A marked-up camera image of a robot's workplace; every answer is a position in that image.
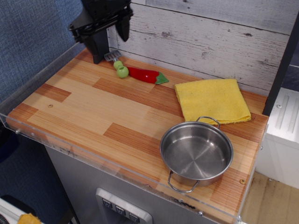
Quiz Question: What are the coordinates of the yellow folded cloth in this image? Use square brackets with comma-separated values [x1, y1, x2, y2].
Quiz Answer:
[175, 79, 251, 125]

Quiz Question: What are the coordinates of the black vertical post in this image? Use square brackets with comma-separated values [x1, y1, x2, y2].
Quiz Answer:
[262, 15, 299, 116]
[83, 30, 109, 64]

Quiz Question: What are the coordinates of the white ribbed cabinet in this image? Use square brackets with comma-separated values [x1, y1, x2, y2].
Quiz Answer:
[255, 88, 299, 188]

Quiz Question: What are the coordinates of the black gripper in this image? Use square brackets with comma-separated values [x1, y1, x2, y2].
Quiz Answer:
[69, 0, 133, 56]

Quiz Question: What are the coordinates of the red toy chili pepper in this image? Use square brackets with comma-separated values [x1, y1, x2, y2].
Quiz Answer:
[128, 67, 169, 84]

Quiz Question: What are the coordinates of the silver dispenser button panel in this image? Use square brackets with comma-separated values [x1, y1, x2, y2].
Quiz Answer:
[96, 188, 153, 224]

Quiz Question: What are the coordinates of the right black vertical post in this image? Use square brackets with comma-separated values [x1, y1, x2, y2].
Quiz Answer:
[262, 15, 299, 116]

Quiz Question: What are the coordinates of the stainless steel pot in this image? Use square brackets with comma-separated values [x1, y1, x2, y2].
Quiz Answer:
[159, 116, 234, 193]

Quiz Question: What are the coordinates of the green handled toy spatula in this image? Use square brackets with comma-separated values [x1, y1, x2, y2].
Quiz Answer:
[104, 50, 129, 78]

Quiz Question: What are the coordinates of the yellow object with black hose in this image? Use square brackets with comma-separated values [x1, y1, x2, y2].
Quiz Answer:
[0, 213, 42, 224]

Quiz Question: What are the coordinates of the grey toy fridge cabinet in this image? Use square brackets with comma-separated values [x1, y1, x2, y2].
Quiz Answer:
[46, 147, 213, 224]

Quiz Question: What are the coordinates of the left black vertical post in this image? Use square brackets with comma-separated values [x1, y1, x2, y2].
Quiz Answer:
[83, 30, 109, 64]

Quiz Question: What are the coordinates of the clear acrylic table guard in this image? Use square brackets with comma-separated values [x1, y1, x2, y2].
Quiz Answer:
[0, 44, 268, 224]

